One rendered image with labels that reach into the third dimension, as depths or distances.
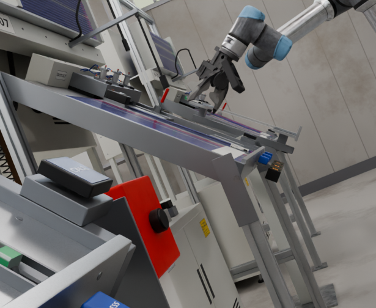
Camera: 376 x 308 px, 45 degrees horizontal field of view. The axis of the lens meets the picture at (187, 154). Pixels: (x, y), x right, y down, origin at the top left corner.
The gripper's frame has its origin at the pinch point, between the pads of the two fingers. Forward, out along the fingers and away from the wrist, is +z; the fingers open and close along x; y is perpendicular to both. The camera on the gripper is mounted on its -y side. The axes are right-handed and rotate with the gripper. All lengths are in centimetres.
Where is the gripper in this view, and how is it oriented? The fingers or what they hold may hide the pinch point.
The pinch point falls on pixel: (202, 109)
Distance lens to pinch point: 148.4
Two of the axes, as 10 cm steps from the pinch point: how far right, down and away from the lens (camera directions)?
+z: -5.2, 8.4, 1.7
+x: -5.9, -2.0, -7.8
